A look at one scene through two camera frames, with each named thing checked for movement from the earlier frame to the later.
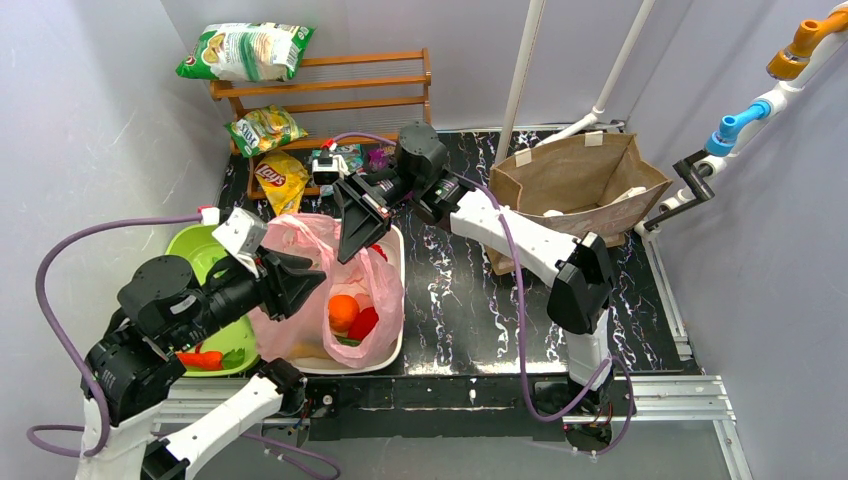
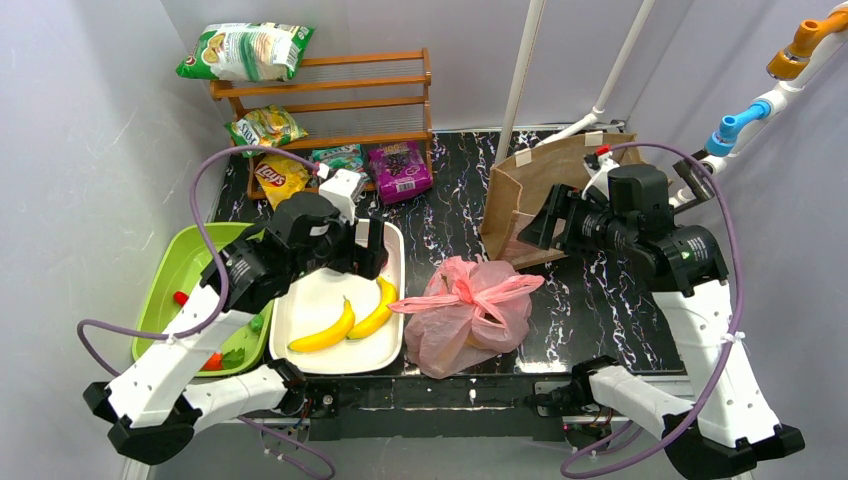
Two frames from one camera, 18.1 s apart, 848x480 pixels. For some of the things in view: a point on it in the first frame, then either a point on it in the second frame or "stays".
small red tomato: (206, 361) stays
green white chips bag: (246, 52) stays
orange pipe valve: (787, 63) stays
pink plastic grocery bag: (355, 318) -> (468, 313)
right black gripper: (365, 198) -> (557, 216)
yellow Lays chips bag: (283, 182) stays
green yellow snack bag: (263, 128) stays
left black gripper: (270, 283) -> (370, 248)
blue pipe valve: (721, 142) stays
